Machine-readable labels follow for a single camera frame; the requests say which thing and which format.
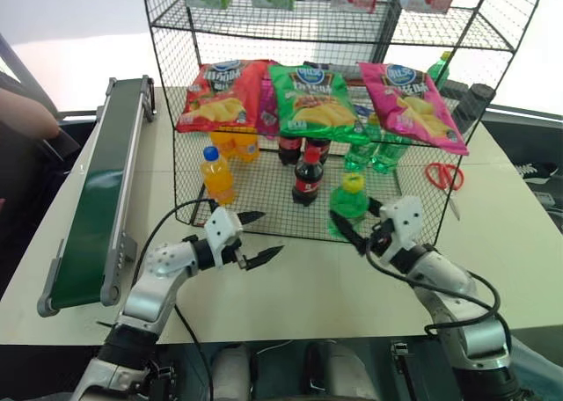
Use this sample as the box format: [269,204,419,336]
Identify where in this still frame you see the pink potato chip bag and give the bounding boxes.
[357,62,471,157]

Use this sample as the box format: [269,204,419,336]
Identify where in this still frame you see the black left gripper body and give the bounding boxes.
[218,235,248,270]

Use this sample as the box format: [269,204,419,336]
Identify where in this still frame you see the green conveyor belt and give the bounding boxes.
[37,76,156,317]

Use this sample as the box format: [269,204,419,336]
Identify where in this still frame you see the red potato chip bag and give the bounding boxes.
[175,59,279,134]

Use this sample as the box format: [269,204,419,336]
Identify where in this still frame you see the orange soda bottle blue cap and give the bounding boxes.
[199,145,237,207]

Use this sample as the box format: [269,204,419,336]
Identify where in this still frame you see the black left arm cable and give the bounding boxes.
[130,197,220,401]

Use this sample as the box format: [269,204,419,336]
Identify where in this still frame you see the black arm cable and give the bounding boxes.
[363,241,514,346]
[130,197,220,401]

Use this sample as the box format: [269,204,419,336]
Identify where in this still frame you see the grey rounded shape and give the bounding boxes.
[305,339,380,401]
[211,343,252,401]

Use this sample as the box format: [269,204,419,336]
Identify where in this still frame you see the red handled scissors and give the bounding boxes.
[423,161,465,222]

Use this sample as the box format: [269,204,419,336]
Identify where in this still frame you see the cola bottle red cap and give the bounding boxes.
[291,147,325,208]

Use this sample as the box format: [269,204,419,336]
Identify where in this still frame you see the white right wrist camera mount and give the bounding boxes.
[377,194,424,262]

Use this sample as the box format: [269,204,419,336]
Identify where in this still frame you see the green soda bottle yellow cap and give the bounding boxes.
[326,171,371,240]

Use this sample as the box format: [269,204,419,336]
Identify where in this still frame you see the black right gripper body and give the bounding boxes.
[365,219,395,257]

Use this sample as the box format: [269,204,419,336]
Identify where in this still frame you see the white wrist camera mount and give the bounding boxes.
[377,194,424,262]
[202,207,245,266]

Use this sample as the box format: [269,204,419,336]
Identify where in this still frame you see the green potato chip bag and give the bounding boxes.
[267,63,371,146]

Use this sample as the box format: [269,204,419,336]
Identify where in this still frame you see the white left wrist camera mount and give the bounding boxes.
[202,207,245,266]

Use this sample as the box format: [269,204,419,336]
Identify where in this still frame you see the black shoe white print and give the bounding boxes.
[513,160,563,183]

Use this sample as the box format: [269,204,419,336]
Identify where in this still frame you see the black blocks behind rack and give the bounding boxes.
[438,78,497,130]

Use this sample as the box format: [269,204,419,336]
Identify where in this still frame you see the small magenta snack bag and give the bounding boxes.
[256,77,281,137]

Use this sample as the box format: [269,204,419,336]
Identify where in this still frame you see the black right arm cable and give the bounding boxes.
[363,241,514,346]

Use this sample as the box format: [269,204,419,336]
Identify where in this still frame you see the black wire mesh rack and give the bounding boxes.
[140,0,542,248]

